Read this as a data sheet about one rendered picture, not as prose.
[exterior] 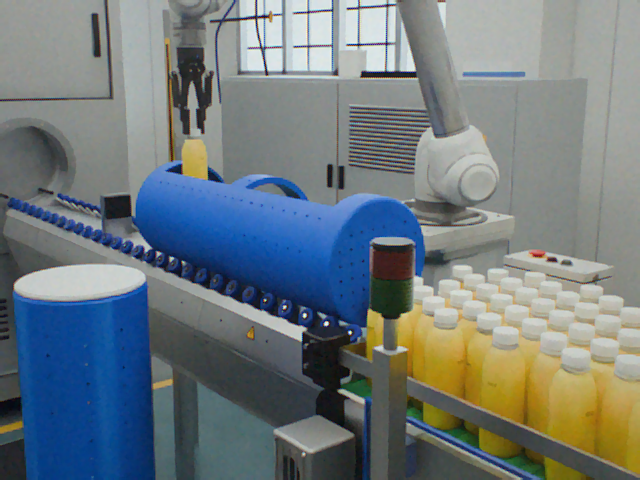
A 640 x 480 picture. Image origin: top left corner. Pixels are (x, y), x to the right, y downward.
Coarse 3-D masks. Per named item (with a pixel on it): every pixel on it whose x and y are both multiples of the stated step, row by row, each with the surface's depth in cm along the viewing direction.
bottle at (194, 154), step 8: (192, 136) 222; (200, 136) 223; (184, 144) 222; (192, 144) 221; (200, 144) 222; (184, 152) 222; (192, 152) 221; (200, 152) 221; (184, 160) 222; (192, 160) 221; (200, 160) 222; (184, 168) 223; (192, 168) 222; (200, 168) 222; (192, 176) 222; (200, 176) 223
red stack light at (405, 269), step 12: (372, 252) 112; (384, 252) 110; (396, 252) 110; (408, 252) 111; (372, 264) 112; (384, 264) 110; (396, 264) 110; (408, 264) 111; (372, 276) 112; (384, 276) 111; (396, 276) 111; (408, 276) 111
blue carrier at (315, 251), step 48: (144, 192) 225; (192, 192) 207; (240, 192) 193; (288, 192) 207; (192, 240) 204; (240, 240) 185; (288, 240) 171; (336, 240) 161; (288, 288) 175; (336, 288) 163
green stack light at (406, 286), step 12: (372, 288) 113; (384, 288) 111; (396, 288) 111; (408, 288) 112; (372, 300) 113; (384, 300) 112; (396, 300) 111; (408, 300) 112; (384, 312) 112; (396, 312) 112; (408, 312) 113
